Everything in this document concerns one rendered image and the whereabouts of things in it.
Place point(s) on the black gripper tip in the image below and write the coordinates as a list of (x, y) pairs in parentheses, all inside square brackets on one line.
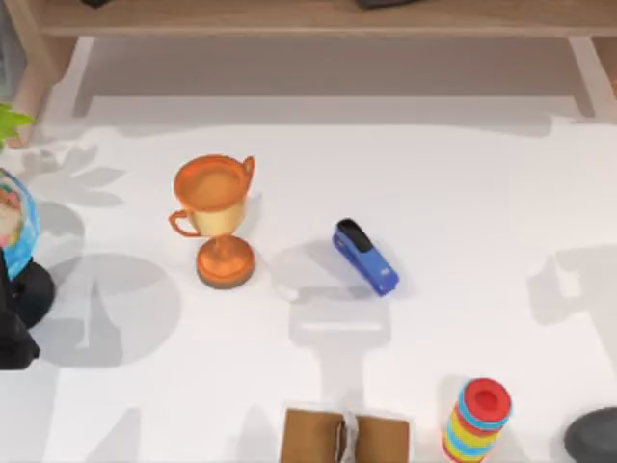
[(14, 345)]

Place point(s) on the orange trophy cup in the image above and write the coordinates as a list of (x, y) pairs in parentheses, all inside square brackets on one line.
[(215, 208)]

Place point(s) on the globe on black stand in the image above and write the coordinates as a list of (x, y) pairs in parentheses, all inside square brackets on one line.
[(21, 251)]

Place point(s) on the wooden open shelf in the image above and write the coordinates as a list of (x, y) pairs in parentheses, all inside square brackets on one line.
[(308, 21)]

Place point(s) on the dark grey round object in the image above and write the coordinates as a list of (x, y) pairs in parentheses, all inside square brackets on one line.
[(595, 436)]

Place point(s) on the open brown book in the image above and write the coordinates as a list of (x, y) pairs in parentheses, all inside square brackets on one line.
[(313, 436)]

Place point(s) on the blue stapler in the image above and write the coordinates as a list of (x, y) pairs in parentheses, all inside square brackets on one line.
[(366, 260)]

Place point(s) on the green plant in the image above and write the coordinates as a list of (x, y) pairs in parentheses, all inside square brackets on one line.
[(10, 124)]

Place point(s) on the stack of coloured rings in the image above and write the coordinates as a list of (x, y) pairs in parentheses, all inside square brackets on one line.
[(477, 419)]

